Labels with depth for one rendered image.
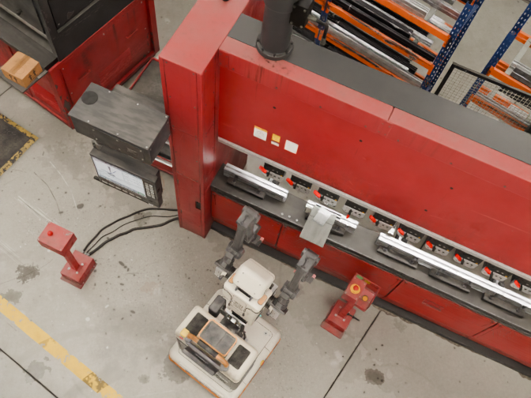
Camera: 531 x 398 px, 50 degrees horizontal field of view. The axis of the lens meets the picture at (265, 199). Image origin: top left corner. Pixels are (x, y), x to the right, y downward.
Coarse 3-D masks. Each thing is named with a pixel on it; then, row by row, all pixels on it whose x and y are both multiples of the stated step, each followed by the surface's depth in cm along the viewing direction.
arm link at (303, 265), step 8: (304, 256) 323; (312, 256) 323; (296, 264) 322; (304, 264) 322; (312, 264) 321; (296, 272) 329; (304, 272) 323; (296, 280) 334; (288, 288) 347; (296, 288) 346
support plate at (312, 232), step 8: (312, 208) 405; (312, 216) 402; (336, 216) 404; (312, 224) 400; (328, 224) 401; (304, 232) 397; (312, 232) 397; (320, 232) 398; (328, 232) 398; (312, 240) 394; (320, 240) 395
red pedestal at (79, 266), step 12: (48, 228) 402; (60, 228) 403; (48, 240) 398; (60, 240) 399; (72, 240) 406; (60, 252) 398; (72, 264) 446; (84, 264) 463; (96, 264) 475; (72, 276) 458; (84, 276) 464
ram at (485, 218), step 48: (240, 96) 327; (288, 96) 307; (240, 144) 372; (336, 144) 325; (384, 144) 305; (336, 192) 371; (384, 192) 346; (432, 192) 324; (480, 192) 304; (480, 240) 344; (528, 240) 322
